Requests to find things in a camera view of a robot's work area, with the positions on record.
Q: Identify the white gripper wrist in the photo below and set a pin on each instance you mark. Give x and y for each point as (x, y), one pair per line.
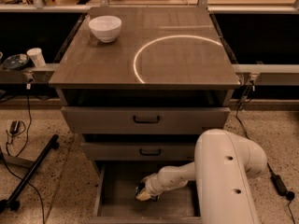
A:
(151, 185)

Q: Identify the grey top drawer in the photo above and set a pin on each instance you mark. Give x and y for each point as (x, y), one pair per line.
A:
(142, 120)

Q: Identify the black power adapter right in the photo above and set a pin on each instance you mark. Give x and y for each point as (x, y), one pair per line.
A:
(279, 184)

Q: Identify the white ceramic bowl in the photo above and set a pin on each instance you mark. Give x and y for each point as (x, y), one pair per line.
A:
(105, 28)

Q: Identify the grey drawer cabinet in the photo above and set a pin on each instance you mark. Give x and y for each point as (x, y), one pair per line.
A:
(163, 57)

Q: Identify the grey middle drawer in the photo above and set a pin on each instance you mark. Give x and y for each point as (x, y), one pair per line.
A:
(139, 151)

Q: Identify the open grey bottom drawer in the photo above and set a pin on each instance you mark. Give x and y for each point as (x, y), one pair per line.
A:
(115, 201)

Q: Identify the blue pepsi can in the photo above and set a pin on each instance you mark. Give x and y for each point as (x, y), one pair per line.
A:
(142, 187)

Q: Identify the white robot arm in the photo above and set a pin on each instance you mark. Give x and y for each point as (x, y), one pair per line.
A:
(223, 164)

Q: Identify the dark blue plate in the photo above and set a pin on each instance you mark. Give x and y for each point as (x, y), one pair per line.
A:
(16, 62)

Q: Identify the black power adapter left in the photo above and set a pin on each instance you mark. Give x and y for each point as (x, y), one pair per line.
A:
(14, 127)

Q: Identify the black stand leg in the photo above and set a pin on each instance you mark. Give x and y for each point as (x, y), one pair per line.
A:
(12, 202)

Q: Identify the white paper cup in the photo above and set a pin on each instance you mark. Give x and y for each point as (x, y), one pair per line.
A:
(35, 54)

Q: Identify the black power adapter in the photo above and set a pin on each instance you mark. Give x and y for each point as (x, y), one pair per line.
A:
(14, 127)
(279, 184)

